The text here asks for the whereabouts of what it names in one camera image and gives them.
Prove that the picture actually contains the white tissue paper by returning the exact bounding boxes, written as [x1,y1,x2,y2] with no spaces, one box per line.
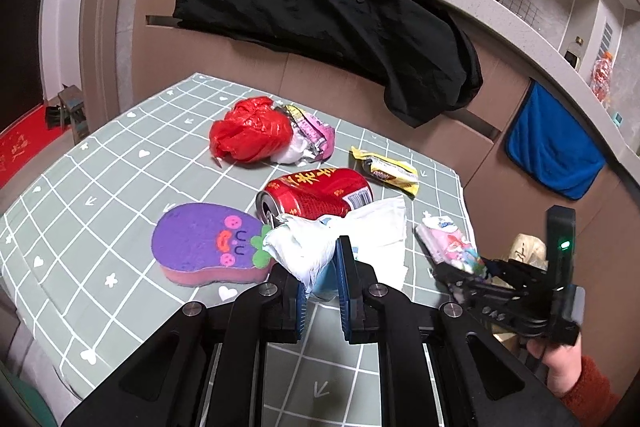
[261,195,409,301]

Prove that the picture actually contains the red snack wrapper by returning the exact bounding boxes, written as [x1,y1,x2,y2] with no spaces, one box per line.
[414,212,486,277]

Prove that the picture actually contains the red drink can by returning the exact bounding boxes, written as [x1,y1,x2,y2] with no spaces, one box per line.
[255,168,374,225]

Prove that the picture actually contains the silver pink snack wrapper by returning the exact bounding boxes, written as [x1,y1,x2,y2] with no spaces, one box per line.
[270,104,335,165]

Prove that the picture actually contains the red plastic bag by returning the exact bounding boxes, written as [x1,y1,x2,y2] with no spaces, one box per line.
[209,96,293,164]

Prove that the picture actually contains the orange sleeve forearm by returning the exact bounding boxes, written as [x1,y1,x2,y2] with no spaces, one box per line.
[561,357,620,427]

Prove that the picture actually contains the right hand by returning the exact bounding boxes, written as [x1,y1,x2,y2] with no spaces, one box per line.
[526,337,582,398]

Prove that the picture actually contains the yellow candy bar wrapper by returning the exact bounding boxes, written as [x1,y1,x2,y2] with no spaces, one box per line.
[349,146,419,197]

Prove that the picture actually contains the green checked tablecloth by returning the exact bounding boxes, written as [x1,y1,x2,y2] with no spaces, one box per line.
[1,74,474,426]

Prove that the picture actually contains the blue towel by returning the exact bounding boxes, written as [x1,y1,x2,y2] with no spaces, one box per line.
[504,82,605,200]

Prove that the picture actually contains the orange plastic bottle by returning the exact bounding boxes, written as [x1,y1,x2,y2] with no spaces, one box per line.
[590,51,613,103]

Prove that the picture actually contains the black jacket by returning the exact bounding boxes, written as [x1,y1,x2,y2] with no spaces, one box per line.
[172,0,484,128]

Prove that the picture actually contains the red floor mat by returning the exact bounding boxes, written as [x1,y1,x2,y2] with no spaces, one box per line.
[0,105,65,188]

